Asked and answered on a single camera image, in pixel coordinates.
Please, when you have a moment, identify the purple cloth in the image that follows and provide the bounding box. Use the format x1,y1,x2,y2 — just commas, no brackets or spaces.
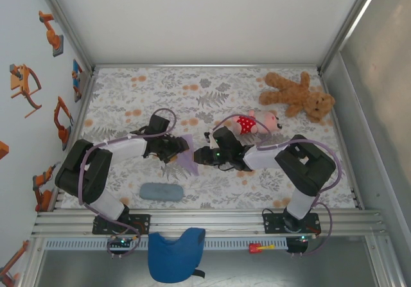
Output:
175,134,200,176

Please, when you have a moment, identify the grey-blue fabric pouch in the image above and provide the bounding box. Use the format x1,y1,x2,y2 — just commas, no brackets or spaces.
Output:
139,182,185,202

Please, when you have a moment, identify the pink plush pig toy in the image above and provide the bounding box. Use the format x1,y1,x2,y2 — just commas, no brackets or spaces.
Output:
231,109,284,136

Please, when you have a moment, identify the floral fern print tablecloth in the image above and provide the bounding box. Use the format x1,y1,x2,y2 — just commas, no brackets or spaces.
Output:
66,67,357,210

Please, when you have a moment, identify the red and yellow tool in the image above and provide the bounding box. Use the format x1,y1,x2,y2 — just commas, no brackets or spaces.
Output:
249,242,276,255

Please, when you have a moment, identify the brown teddy bear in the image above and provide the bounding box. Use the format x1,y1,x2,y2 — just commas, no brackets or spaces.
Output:
258,71,337,123

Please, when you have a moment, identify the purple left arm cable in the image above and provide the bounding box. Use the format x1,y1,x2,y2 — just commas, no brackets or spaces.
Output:
78,108,177,259

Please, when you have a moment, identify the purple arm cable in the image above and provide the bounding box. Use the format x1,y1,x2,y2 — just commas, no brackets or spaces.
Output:
78,108,177,259
210,114,344,257

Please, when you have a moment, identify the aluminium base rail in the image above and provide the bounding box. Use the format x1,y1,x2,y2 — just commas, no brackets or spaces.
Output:
31,208,391,238

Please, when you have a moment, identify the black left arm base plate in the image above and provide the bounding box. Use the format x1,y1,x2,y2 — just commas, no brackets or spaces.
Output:
92,214,152,236

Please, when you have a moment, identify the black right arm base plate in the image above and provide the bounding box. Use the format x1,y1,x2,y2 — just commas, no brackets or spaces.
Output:
262,213,321,236

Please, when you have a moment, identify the aluminium frame crossbar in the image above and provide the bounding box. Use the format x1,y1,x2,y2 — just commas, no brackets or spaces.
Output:
92,63,322,70

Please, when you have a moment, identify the perforated white cable duct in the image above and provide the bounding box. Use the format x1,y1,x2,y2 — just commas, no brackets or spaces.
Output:
44,238,289,250

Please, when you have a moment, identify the aluminium frame side rail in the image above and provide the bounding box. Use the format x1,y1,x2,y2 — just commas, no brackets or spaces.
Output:
320,70,364,210
49,70,99,211

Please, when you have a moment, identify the blue and orange wall sticker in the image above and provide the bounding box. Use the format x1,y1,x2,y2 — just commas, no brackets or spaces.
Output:
71,58,84,103

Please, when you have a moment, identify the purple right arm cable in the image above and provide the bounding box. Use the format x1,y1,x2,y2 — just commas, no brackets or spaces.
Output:
210,114,344,257

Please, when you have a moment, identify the orange claw gripper wall sticker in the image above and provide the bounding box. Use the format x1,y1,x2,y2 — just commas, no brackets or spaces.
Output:
8,64,43,119

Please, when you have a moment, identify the aluminium frame post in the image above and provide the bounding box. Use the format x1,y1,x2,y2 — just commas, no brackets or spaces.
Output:
317,0,385,76
33,0,96,76

